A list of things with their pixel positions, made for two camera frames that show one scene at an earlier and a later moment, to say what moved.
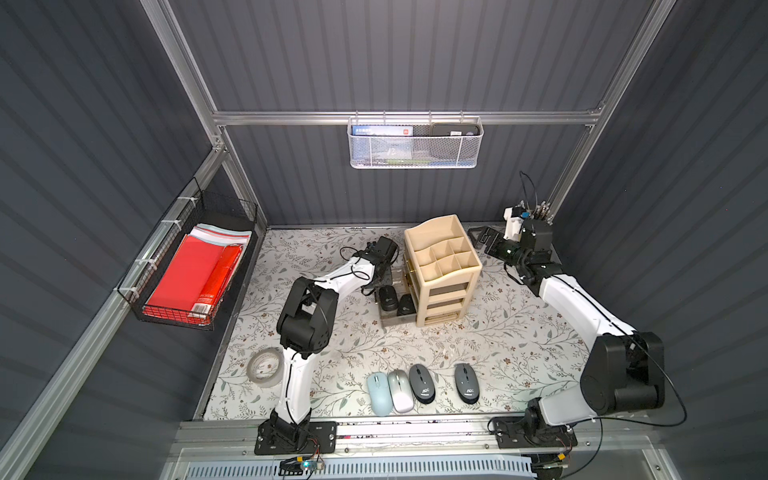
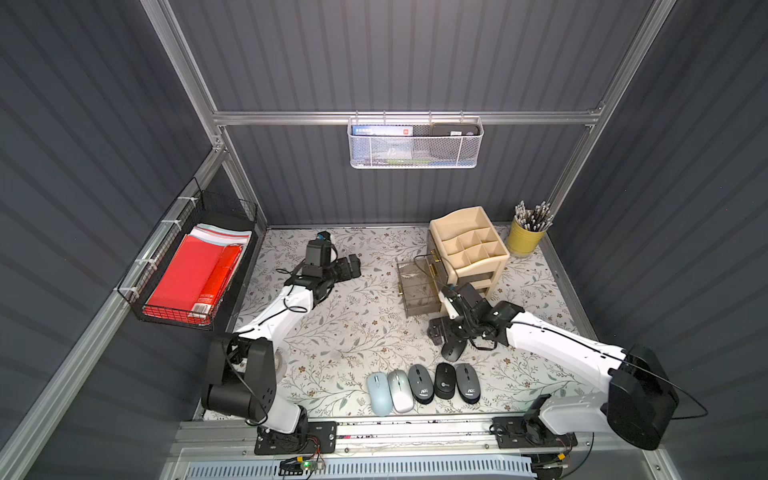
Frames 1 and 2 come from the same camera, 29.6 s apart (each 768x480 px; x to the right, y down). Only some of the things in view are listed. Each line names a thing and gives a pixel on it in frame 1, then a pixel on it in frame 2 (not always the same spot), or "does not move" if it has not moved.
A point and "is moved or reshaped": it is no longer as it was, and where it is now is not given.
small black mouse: (406, 305) to (453, 348)
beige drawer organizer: (441, 265) is moved or reshaped
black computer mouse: (422, 384) does not move
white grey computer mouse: (401, 391) does not move
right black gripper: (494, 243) to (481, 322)
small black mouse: (388, 297) to (445, 381)
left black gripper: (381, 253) to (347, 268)
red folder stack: (192, 287) does not move
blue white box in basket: (382, 142) does not move
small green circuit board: (297, 465) does not move
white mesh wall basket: (414, 142) does not move
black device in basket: (454, 129) does not move
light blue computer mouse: (380, 394) does not move
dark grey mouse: (467, 383) does not move
